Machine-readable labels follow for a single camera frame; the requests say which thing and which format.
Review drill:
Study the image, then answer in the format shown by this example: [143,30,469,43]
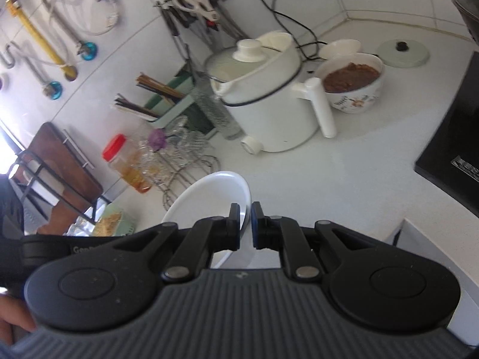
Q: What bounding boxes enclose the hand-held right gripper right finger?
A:
[251,201,378,282]

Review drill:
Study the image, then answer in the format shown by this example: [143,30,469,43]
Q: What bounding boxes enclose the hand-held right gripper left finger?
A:
[110,203,242,282]

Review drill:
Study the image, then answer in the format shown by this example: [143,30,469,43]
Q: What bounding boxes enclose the person's left hand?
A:
[0,293,38,356]

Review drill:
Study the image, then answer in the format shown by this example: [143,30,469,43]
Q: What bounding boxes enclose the black dish rack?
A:
[7,150,110,226]

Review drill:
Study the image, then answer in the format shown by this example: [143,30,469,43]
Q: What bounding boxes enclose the enoki mushrooms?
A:
[93,212,125,235]

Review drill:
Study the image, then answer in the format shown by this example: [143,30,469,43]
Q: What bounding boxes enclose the metal cup rack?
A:
[160,131,222,207]

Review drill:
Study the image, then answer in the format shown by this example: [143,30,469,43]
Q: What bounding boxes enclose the green colander basket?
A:
[89,209,137,237]

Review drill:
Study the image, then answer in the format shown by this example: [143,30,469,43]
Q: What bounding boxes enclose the wooden cutting board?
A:
[25,121,104,237]

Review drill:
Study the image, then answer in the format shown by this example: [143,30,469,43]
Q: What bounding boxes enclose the red lid plastic jar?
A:
[102,133,154,194]

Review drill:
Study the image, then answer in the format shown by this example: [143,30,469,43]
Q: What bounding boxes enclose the glass pitcher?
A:
[192,81,245,141]

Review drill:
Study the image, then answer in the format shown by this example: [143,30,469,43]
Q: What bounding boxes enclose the white electric pot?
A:
[204,32,337,154]

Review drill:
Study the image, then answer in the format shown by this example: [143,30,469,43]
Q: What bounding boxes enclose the purple tinted glass cup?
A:
[148,129,167,152]

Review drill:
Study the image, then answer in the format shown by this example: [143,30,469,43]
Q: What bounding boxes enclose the green utensil holder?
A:
[144,73,218,140]

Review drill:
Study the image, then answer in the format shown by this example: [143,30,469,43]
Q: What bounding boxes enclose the bundle of pale chopsticks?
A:
[111,93,160,121]

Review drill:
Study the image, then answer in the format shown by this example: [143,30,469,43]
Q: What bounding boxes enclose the blue pipe valve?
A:
[76,41,98,61]
[43,80,63,100]

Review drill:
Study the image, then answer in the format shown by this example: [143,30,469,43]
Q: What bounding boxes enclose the bundle of brown chopsticks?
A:
[135,72,187,100]

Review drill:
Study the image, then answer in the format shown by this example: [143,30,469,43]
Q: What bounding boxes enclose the printed ceramic bowl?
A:
[313,53,386,115]

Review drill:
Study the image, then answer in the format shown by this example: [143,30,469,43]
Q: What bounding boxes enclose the brown stewed food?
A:
[322,62,381,94]

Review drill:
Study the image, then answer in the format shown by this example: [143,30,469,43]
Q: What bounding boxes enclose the small white bowl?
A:
[319,39,363,61]

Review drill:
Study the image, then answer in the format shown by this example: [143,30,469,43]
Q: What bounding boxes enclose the row of hanging utensils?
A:
[153,0,226,83]

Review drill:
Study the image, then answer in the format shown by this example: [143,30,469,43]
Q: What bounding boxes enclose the yellow gas pipe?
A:
[5,0,80,82]

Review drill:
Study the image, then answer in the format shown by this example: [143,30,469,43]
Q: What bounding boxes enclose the black induction cooktop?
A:
[414,50,479,200]

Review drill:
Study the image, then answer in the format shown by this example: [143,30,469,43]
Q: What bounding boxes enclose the pale green pot lid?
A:
[375,38,431,69]

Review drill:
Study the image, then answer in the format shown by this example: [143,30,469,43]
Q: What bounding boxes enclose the dark wok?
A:
[451,0,479,46]

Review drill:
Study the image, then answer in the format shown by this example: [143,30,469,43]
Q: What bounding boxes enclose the metal bar handle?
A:
[62,129,96,171]

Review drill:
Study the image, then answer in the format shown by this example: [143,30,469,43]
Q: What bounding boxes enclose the black power cable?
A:
[242,0,327,61]

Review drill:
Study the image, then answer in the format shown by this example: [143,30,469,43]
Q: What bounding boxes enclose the grey corrugated hose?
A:
[40,0,94,55]

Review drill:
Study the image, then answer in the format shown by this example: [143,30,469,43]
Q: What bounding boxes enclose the white handled scissors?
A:
[173,0,222,22]

